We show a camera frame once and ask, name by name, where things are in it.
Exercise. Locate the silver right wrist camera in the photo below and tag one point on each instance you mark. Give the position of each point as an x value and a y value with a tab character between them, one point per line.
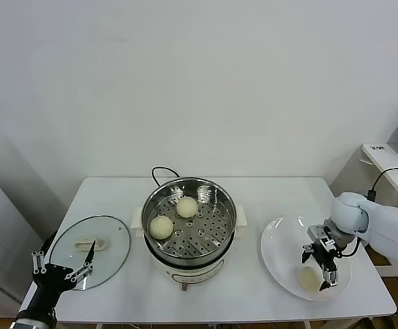
320	234

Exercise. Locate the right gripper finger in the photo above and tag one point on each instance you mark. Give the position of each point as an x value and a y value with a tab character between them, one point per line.
331	277
307	252

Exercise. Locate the perforated steel steamer basket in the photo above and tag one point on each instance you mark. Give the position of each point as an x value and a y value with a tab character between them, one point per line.
219	205

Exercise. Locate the white steamed baozi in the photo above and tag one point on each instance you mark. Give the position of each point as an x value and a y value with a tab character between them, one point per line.
187	207
161	228
308	279

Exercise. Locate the large white plate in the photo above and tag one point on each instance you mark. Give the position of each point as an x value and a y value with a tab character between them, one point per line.
278	246

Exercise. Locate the round glass pot lid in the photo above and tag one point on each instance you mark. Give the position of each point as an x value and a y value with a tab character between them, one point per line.
103	244

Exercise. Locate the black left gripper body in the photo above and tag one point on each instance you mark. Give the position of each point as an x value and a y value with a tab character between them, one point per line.
51	279

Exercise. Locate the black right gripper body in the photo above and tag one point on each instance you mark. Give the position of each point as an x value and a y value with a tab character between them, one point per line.
324	257

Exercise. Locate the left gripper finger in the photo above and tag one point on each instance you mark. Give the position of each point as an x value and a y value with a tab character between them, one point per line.
38	262
90	257

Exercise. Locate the white floor cabinet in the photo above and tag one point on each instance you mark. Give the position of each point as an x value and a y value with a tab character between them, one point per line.
7	233

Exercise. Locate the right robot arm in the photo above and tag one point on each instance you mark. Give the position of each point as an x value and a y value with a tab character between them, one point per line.
384	222

